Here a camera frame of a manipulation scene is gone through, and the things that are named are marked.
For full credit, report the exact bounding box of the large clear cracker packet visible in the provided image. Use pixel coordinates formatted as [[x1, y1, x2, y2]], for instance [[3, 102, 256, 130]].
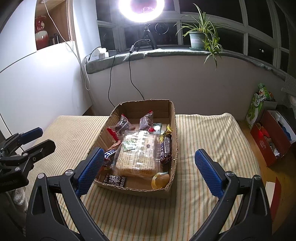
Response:
[[111, 130, 160, 178]]

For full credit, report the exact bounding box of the white lace cloth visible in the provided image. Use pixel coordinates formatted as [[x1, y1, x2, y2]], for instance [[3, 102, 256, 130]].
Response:
[[281, 74, 296, 109]]

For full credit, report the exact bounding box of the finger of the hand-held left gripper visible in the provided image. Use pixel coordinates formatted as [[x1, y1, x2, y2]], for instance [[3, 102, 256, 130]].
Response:
[[0, 139, 56, 174], [0, 127, 43, 152]]

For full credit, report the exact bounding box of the potted spider plant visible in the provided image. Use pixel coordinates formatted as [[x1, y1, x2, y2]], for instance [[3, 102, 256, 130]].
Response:
[[174, 3, 228, 70]]

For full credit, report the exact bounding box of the yellow striped blanket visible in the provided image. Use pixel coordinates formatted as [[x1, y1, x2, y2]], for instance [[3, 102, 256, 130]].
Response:
[[23, 113, 263, 241]]

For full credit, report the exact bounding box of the red box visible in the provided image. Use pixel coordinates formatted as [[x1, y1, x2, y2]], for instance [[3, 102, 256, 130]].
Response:
[[250, 110, 296, 168]]

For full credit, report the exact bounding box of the pale cloth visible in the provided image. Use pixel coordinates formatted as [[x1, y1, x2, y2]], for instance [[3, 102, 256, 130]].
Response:
[[11, 186, 29, 211]]

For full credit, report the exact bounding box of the black cable with inline controller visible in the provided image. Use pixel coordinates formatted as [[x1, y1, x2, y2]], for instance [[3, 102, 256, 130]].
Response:
[[129, 39, 150, 101]]

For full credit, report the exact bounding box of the small black snack packet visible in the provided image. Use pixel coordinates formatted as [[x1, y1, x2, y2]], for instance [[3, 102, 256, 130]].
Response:
[[103, 173, 127, 188]]

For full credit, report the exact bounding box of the white cabinet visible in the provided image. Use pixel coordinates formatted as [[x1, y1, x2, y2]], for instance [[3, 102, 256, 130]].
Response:
[[0, 0, 93, 139]]

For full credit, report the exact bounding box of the green snack bag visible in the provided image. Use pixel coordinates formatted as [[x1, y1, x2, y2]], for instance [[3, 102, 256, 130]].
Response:
[[245, 83, 277, 130]]

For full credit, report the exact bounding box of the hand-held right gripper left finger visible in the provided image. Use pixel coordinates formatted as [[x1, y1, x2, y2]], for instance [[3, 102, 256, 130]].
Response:
[[25, 147, 109, 241]]

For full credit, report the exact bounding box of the red flat carton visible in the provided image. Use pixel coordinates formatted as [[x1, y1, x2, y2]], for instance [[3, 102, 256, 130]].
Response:
[[265, 176, 282, 223]]

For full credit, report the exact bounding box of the chocolate bar with blue print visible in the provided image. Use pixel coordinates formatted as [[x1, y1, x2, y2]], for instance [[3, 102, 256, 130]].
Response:
[[102, 149, 118, 167]]

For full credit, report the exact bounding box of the red and white vase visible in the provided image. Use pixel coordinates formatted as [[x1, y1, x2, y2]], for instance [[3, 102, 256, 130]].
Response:
[[35, 15, 49, 50]]

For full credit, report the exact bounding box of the ring light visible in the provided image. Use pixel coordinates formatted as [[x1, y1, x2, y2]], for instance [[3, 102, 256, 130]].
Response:
[[118, 0, 165, 23]]

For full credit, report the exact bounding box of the yellow candy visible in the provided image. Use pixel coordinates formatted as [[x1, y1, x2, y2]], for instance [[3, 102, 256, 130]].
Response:
[[161, 124, 173, 142]]

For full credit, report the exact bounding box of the white window frame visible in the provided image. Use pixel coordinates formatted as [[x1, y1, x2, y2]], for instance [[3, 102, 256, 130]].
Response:
[[96, 0, 296, 75]]

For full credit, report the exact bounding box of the black tripod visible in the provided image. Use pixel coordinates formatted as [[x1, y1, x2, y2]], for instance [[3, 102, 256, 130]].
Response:
[[136, 23, 159, 52]]

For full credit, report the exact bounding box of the white bead cord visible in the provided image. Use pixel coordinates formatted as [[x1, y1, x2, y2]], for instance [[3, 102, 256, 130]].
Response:
[[67, 0, 73, 47]]

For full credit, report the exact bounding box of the brown cardboard box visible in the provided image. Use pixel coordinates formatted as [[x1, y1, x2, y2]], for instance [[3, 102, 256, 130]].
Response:
[[87, 99, 178, 199]]

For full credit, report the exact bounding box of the round jelly cup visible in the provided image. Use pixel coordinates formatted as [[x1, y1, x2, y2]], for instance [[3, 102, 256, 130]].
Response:
[[151, 172, 170, 189]]

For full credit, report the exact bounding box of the white cable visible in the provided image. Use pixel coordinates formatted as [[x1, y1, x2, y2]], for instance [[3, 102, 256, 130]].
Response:
[[43, 0, 90, 91]]

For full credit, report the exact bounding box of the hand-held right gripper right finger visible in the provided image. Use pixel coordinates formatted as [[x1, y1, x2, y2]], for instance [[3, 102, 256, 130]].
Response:
[[192, 149, 272, 241]]

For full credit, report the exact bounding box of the red-edged dark snack packet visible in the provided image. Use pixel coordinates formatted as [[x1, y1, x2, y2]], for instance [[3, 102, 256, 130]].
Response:
[[139, 111, 154, 131], [107, 113, 136, 139]]

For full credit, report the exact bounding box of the brown chocolate bar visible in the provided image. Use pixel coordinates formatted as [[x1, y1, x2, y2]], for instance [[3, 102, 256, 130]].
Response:
[[159, 136, 173, 165]]

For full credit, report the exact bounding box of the white power adapter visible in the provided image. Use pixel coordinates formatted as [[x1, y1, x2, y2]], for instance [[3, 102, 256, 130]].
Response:
[[89, 47, 109, 61]]

